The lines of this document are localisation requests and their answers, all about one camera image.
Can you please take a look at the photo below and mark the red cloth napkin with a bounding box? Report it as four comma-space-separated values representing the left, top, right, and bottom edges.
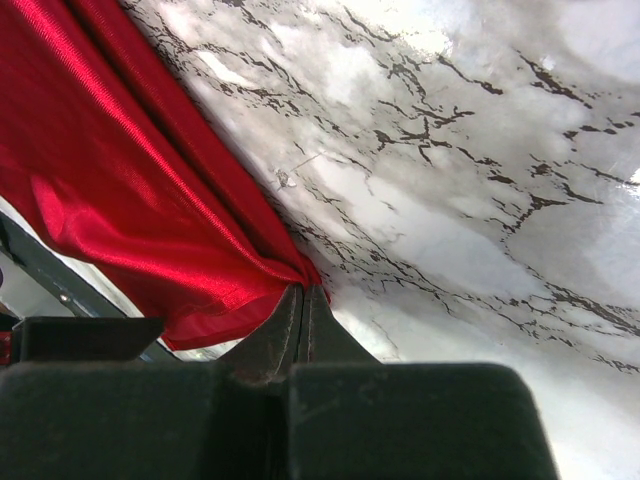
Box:
1, 1, 320, 350

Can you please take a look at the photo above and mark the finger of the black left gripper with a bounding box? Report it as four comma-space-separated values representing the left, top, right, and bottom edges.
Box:
12, 317, 164, 363

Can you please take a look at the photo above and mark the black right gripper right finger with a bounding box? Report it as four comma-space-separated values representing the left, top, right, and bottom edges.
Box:
287, 286, 557, 479

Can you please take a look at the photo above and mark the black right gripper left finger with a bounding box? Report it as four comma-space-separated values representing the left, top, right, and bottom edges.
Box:
1, 285, 302, 479

